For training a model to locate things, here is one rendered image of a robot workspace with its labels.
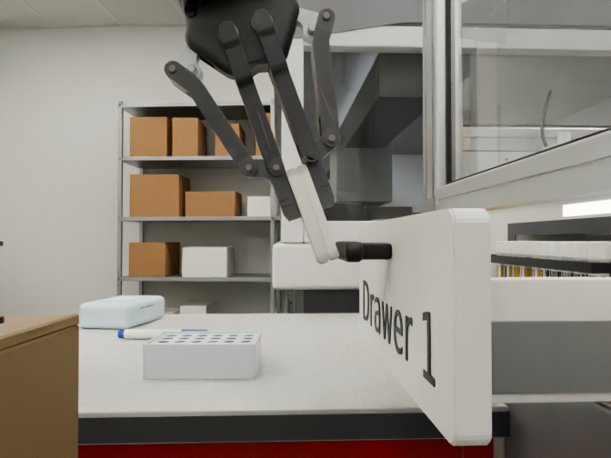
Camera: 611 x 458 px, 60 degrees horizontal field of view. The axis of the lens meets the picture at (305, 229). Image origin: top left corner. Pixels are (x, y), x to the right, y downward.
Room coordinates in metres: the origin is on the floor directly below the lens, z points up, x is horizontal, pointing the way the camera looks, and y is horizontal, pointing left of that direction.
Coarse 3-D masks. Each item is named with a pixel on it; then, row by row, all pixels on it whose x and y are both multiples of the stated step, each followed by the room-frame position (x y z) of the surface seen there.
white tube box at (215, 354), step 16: (160, 336) 0.65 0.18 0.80; (176, 336) 0.65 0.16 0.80; (192, 336) 0.65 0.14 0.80; (208, 336) 0.65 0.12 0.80; (224, 336) 0.65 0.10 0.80; (240, 336) 0.65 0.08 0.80; (256, 336) 0.65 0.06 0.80; (144, 352) 0.58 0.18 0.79; (160, 352) 0.58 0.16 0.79; (176, 352) 0.58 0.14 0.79; (192, 352) 0.58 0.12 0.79; (208, 352) 0.58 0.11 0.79; (224, 352) 0.58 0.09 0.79; (240, 352) 0.58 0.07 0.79; (256, 352) 0.60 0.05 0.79; (144, 368) 0.58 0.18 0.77; (160, 368) 0.58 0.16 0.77; (176, 368) 0.58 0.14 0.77; (192, 368) 0.58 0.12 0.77; (208, 368) 0.58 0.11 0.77; (224, 368) 0.58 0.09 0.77; (240, 368) 0.58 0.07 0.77; (256, 368) 0.60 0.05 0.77
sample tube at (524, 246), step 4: (520, 244) 0.40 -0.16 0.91; (524, 244) 0.39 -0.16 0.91; (528, 244) 0.39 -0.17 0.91; (520, 248) 0.40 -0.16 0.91; (524, 248) 0.39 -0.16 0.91; (528, 248) 0.39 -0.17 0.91; (520, 252) 0.40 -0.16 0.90; (524, 252) 0.39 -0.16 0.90; (528, 252) 0.39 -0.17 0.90; (520, 256) 0.40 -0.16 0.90; (524, 256) 0.40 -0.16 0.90; (528, 256) 0.39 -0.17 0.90; (520, 268) 0.40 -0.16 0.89; (524, 268) 0.40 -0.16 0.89; (528, 268) 0.39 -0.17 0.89; (520, 272) 0.40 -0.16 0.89; (524, 272) 0.40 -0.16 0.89; (528, 272) 0.39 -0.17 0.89; (520, 276) 0.40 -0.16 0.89; (524, 276) 0.39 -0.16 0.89; (528, 276) 0.39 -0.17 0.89
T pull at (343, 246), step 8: (344, 248) 0.35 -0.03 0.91; (352, 248) 0.35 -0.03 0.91; (360, 248) 0.35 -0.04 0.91; (368, 248) 0.37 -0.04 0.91; (376, 248) 0.37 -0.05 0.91; (384, 248) 0.37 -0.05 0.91; (344, 256) 0.35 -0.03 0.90; (352, 256) 0.35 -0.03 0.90; (360, 256) 0.35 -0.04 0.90; (368, 256) 0.37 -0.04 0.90; (376, 256) 0.37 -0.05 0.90; (384, 256) 0.37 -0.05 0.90
